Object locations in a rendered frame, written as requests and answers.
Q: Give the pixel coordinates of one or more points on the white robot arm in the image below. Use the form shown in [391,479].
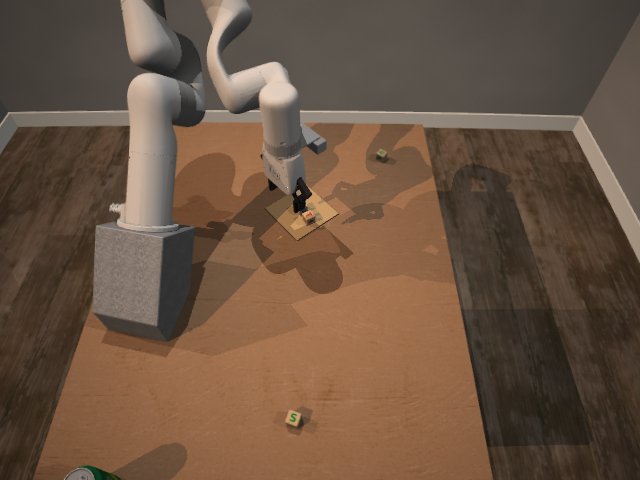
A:
[155,100]

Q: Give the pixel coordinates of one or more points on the tan square mat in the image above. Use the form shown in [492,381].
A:
[282,211]

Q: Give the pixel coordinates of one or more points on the green drink can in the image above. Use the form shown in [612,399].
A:
[90,473]

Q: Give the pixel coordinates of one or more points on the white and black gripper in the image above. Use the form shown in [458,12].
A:
[286,173]

